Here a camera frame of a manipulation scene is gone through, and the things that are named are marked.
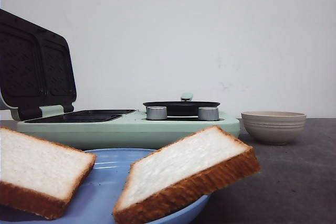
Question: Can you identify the white bread slice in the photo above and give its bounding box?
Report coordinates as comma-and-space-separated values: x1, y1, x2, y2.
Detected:
112, 125, 260, 223
1, 127, 97, 219

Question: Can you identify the beige ribbed bowl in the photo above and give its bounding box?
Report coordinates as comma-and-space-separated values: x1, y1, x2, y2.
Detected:
241, 111, 306, 145

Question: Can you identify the breakfast maker hinged lid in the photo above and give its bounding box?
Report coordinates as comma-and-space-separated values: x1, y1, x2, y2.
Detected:
1, 10, 77, 121

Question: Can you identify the mint green breakfast maker base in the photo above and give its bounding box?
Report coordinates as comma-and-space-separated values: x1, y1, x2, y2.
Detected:
17, 109, 240, 150

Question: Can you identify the left silver control knob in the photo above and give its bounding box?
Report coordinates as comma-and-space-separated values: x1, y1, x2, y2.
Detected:
146, 106, 167, 120

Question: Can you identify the silver control knob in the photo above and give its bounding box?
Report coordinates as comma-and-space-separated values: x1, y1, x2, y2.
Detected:
198, 106, 219, 121
146, 106, 167, 120

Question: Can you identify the black round frying pan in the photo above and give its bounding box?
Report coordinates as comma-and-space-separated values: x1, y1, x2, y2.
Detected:
143, 93, 220, 116

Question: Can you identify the right silver control knob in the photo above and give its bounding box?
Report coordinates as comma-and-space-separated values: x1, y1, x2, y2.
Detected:
198, 106, 219, 121

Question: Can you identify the blue round plate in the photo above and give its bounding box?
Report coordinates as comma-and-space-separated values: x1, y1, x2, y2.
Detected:
0, 148, 211, 224

